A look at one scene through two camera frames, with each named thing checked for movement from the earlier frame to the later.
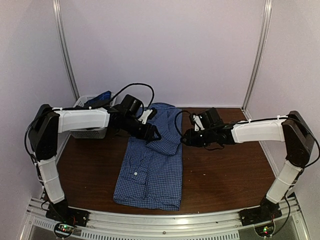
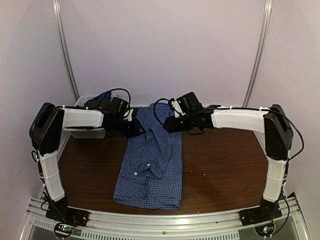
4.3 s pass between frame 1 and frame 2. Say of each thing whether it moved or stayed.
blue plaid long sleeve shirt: stayed
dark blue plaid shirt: stayed
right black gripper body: moved
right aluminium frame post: stayed
